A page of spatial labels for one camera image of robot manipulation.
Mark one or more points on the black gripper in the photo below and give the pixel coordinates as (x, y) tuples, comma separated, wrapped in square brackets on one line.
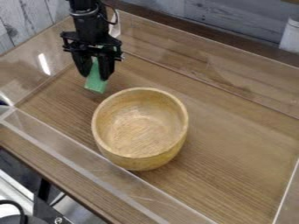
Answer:
[(92, 41)]

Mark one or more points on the green rectangular block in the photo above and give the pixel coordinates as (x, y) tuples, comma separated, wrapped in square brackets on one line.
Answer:
[(94, 82)]

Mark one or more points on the brown wooden bowl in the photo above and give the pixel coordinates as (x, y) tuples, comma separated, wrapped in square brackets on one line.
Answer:
[(140, 126)]

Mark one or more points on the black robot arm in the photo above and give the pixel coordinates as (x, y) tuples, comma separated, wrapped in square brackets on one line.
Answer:
[(84, 4)]

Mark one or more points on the white cylindrical container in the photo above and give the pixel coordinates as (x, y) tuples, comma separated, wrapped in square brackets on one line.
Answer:
[(290, 39)]

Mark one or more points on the black table leg bracket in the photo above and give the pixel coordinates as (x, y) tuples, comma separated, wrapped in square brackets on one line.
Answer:
[(44, 209)]

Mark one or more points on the clear acrylic tray wall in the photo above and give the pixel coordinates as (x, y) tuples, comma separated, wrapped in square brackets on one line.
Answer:
[(236, 175)]

